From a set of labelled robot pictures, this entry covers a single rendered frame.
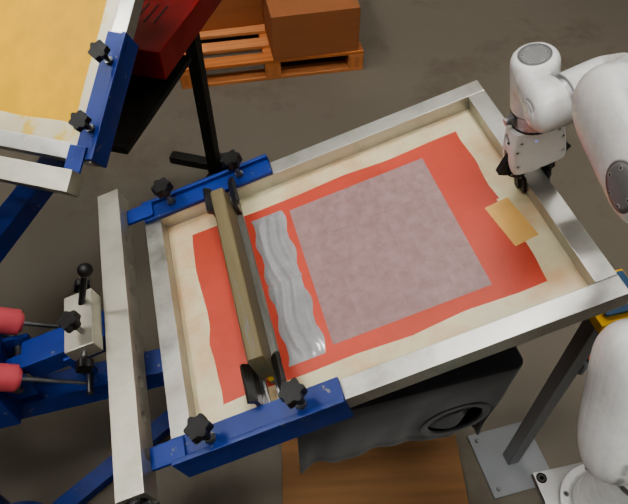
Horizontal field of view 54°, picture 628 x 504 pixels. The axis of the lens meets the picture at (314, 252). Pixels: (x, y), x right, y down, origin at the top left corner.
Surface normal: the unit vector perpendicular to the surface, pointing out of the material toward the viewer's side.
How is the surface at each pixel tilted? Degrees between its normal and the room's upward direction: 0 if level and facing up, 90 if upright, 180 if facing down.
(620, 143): 68
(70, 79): 32
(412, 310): 15
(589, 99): 75
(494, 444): 0
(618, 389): 82
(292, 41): 90
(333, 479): 0
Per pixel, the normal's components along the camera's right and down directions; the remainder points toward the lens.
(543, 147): 0.26, 0.75
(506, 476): -0.01, -0.63
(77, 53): -0.15, -0.15
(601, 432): -0.95, 0.18
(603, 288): -0.26, -0.56
